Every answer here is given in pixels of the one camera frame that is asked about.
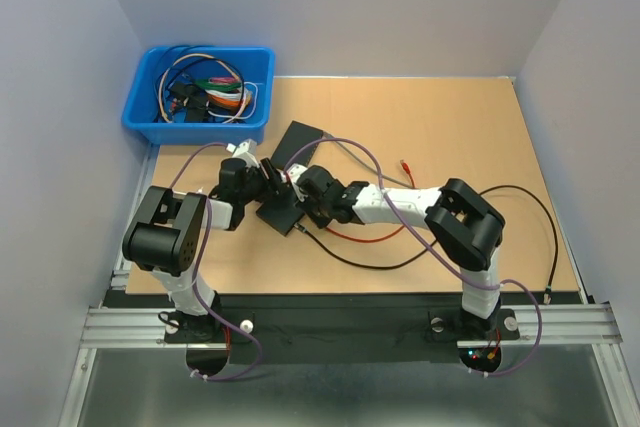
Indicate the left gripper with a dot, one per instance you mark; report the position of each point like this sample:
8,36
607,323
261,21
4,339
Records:
277,184

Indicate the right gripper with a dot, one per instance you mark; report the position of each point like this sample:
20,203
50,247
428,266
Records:
302,202

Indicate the black network switch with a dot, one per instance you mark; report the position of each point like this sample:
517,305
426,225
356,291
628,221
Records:
296,136
281,213

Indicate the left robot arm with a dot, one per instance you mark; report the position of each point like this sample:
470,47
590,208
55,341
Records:
163,238

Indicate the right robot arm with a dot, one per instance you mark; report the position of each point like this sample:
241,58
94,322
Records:
465,226

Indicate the blue plastic bin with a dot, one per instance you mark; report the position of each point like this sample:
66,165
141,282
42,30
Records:
141,112

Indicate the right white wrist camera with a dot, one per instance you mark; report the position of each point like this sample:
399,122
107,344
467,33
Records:
293,174

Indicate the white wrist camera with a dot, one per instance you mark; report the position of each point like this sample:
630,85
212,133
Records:
245,151
293,174

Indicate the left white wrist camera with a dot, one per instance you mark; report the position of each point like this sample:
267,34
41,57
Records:
245,151

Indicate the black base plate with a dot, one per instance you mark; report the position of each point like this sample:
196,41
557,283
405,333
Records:
340,329

